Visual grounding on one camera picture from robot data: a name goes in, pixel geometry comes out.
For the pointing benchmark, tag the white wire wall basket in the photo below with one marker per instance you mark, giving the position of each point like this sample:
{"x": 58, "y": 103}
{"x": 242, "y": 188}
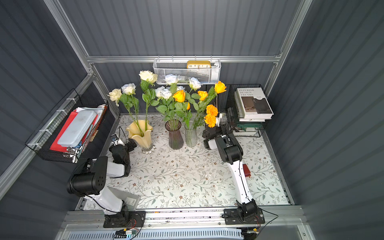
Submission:
{"x": 178, "y": 67}

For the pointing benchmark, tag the red notebook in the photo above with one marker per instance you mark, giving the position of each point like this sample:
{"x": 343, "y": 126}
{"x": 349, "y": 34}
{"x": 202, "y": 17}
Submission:
{"x": 246, "y": 170}

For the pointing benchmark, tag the purple ribbed glass vase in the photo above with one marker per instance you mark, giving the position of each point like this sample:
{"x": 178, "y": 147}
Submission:
{"x": 176, "y": 141}

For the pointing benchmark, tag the cream white rose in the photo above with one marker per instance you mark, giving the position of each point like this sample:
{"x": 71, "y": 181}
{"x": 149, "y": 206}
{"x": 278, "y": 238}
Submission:
{"x": 115, "y": 95}

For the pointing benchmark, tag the large orange marigold stem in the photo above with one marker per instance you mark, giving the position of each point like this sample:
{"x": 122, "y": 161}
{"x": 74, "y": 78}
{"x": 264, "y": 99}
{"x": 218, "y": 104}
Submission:
{"x": 202, "y": 120}

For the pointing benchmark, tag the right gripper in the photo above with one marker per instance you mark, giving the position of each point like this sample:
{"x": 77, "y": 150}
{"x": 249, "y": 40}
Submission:
{"x": 210, "y": 134}

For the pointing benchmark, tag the red folder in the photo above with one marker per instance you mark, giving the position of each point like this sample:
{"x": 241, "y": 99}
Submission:
{"x": 54, "y": 146}

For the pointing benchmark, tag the orange rose on table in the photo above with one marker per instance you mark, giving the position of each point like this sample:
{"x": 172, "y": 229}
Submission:
{"x": 180, "y": 104}

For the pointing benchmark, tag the white rose on table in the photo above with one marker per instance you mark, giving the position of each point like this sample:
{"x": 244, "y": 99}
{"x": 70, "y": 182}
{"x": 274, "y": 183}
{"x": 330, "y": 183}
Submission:
{"x": 167, "y": 105}

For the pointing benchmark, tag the black wire side basket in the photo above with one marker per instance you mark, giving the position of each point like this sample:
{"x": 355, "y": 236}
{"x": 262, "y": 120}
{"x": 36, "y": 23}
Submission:
{"x": 41, "y": 142}

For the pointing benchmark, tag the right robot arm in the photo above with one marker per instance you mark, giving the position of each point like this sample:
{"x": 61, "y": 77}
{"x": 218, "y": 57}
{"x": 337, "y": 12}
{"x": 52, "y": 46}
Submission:
{"x": 231, "y": 153}

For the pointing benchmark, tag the yellow wavy vase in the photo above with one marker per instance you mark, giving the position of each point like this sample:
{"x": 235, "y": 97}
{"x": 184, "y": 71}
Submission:
{"x": 144, "y": 142}

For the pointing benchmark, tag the white plastic case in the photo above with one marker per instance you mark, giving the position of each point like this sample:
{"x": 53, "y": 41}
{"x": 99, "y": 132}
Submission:
{"x": 77, "y": 128}

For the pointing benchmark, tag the orange tulip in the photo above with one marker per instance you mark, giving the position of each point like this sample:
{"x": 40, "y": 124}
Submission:
{"x": 188, "y": 114}

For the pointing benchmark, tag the yellow orange rose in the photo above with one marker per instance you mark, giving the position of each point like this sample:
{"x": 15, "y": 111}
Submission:
{"x": 217, "y": 89}

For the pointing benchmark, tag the black wire desk organizer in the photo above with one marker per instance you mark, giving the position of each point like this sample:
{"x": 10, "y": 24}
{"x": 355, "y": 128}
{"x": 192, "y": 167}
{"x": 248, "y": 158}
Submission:
{"x": 227, "y": 105}

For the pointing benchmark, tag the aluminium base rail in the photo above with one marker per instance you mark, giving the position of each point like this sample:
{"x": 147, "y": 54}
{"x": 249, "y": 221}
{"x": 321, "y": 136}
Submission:
{"x": 274, "y": 223}

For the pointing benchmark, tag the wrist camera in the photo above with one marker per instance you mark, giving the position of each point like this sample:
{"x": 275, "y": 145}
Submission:
{"x": 221, "y": 119}
{"x": 115, "y": 139}

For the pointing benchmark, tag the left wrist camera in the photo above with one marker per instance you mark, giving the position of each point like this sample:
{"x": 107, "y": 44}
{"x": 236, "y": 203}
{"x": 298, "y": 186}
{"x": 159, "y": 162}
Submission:
{"x": 115, "y": 139}

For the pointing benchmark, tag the floral table mat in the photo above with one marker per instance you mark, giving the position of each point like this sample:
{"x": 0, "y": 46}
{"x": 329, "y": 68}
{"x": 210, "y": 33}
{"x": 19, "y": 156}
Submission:
{"x": 196, "y": 177}

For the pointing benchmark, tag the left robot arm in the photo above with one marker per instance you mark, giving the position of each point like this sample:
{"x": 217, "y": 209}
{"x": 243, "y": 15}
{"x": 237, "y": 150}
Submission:
{"x": 88, "y": 180}

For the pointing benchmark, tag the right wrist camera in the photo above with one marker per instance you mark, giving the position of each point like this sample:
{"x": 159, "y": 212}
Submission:
{"x": 221, "y": 119}

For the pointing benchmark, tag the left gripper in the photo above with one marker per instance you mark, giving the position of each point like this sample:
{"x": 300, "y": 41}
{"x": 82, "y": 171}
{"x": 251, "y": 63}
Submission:
{"x": 130, "y": 144}

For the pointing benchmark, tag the small white rose stem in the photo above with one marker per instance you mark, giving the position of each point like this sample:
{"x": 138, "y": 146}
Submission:
{"x": 131, "y": 103}

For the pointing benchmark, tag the yellow clock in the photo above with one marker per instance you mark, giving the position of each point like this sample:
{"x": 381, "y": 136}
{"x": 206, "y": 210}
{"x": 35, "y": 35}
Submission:
{"x": 195, "y": 64}

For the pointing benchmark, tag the leafy green stem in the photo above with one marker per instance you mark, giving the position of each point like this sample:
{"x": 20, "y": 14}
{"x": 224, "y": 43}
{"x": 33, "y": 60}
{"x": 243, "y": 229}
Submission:
{"x": 148, "y": 97}

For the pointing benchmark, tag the interior design trends book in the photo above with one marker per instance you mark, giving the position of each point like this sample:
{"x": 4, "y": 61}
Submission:
{"x": 252, "y": 105}

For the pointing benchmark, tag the clear glass vase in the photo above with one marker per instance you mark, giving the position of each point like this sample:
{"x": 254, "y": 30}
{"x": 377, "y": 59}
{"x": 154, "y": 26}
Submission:
{"x": 190, "y": 134}

